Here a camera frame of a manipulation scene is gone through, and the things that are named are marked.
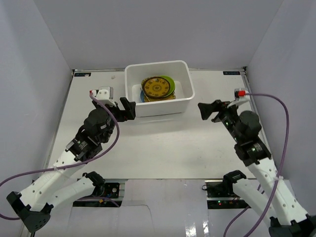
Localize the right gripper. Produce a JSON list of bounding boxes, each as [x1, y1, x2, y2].
[[197, 99, 241, 143]]

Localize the blue plate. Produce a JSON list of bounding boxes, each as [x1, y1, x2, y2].
[[140, 90, 145, 103]]

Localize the fan-shaped bamboo woven tray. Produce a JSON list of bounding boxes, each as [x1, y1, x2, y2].
[[141, 87, 176, 102]]

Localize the yellow patterned plate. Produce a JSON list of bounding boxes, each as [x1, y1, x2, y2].
[[141, 77, 171, 98]]

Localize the lime green plate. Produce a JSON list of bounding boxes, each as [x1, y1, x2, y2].
[[160, 76, 175, 97]]

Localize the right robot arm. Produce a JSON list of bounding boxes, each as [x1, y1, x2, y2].
[[198, 100, 316, 237]]

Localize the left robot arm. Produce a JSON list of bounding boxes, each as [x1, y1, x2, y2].
[[6, 97, 136, 233]]

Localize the white plastic bin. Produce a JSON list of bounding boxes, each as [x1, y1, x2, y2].
[[124, 60, 195, 117]]

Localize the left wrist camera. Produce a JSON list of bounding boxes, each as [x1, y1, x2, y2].
[[89, 86, 115, 106]]

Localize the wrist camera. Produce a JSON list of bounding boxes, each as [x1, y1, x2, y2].
[[227, 88, 250, 108], [89, 86, 115, 106]]

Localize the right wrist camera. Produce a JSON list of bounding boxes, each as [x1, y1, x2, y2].
[[227, 88, 250, 108]]

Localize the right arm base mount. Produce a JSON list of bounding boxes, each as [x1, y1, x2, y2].
[[201, 180, 248, 210]]

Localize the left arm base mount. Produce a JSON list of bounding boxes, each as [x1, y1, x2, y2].
[[73, 182, 124, 208]]

